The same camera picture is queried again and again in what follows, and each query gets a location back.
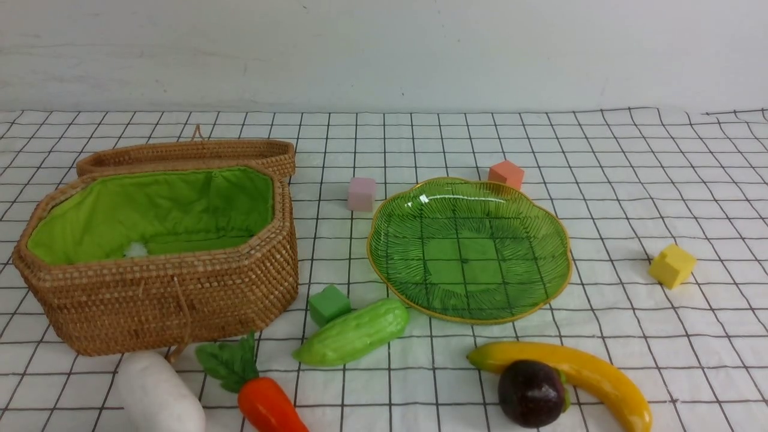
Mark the yellow toy banana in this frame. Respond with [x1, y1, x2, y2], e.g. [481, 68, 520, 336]
[466, 341, 653, 431]

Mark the woven wicker basket green lining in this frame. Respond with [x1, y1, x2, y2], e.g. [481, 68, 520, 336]
[12, 164, 299, 365]

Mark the pink foam cube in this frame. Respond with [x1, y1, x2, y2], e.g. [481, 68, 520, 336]
[347, 177, 377, 212]

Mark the orange foam cube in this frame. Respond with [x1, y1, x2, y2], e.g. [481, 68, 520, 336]
[487, 160, 526, 191]

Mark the orange toy carrot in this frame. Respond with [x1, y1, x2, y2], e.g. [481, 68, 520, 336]
[195, 331, 309, 431]

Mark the light green toy gourd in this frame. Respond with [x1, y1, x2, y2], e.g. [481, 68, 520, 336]
[292, 298, 410, 367]

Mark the woven wicker basket lid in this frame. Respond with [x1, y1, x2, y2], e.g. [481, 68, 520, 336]
[76, 125, 296, 178]

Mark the yellow foam cube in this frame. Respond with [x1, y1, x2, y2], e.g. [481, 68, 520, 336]
[648, 243, 697, 290]

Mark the dark purple toy mangosteen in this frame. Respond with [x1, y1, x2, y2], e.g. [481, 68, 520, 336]
[497, 360, 571, 429]

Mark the white toy radish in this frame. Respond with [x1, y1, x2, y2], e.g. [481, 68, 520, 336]
[116, 351, 206, 431]

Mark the green foam cube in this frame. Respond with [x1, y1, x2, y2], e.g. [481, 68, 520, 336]
[309, 284, 353, 328]

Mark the green leaf-shaped glass plate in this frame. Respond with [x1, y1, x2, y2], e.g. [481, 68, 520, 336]
[367, 177, 573, 325]

